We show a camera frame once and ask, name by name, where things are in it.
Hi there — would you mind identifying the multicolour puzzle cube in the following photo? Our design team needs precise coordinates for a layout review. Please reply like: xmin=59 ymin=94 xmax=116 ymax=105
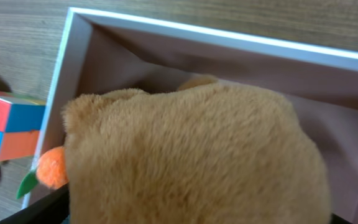
xmin=0 ymin=91 xmax=45 ymax=161

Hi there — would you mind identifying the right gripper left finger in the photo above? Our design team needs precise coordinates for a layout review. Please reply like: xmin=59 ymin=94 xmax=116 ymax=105
xmin=0 ymin=184 xmax=70 ymax=224

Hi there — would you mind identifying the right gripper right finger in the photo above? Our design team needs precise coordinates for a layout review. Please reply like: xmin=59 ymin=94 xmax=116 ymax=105
xmin=330 ymin=214 xmax=352 ymax=224

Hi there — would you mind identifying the pink open cardboard box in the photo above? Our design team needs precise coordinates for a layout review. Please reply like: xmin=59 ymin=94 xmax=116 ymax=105
xmin=21 ymin=7 xmax=358 ymax=224

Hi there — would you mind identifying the brown plush toy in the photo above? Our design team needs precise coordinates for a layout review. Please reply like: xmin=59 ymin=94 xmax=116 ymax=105
xmin=62 ymin=76 xmax=331 ymax=224

